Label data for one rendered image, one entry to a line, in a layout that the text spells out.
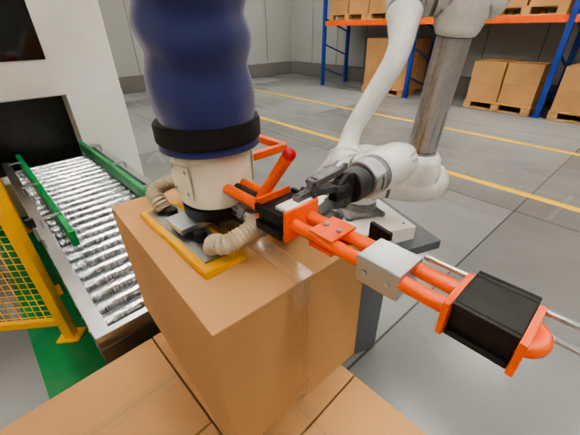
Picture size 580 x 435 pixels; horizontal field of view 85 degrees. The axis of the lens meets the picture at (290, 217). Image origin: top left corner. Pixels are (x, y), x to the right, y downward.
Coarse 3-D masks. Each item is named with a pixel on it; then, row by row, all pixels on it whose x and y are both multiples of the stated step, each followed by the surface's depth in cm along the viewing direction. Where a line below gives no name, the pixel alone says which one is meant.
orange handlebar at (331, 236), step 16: (272, 144) 95; (256, 160) 87; (240, 192) 65; (304, 224) 54; (320, 224) 53; (336, 224) 52; (320, 240) 50; (336, 240) 49; (352, 240) 51; (368, 240) 49; (352, 256) 46; (416, 272) 44; (432, 272) 43; (400, 288) 42; (416, 288) 40; (448, 288) 41; (432, 304) 39; (544, 336) 33; (528, 352) 33; (544, 352) 32
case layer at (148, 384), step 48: (96, 384) 100; (144, 384) 99; (192, 384) 99; (336, 384) 99; (0, 432) 88; (48, 432) 88; (96, 432) 88; (144, 432) 88; (192, 432) 87; (288, 432) 87; (336, 432) 87; (384, 432) 87
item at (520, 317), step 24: (456, 288) 38; (480, 288) 38; (504, 288) 38; (456, 312) 37; (480, 312) 35; (504, 312) 34; (528, 312) 34; (456, 336) 37; (480, 336) 35; (504, 336) 33; (528, 336) 32; (504, 360) 34
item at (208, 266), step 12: (144, 216) 82; (156, 216) 80; (168, 216) 78; (156, 228) 77; (168, 228) 75; (204, 228) 75; (168, 240) 72; (180, 240) 71; (192, 240) 71; (204, 240) 69; (180, 252) 69; (192, 252) 67; (204, 252) 67; (240, 252) 67; (192, 264) 65; (204, 264) 64; (216, 264) 64; (228, 264) 65; (204, 276) 63
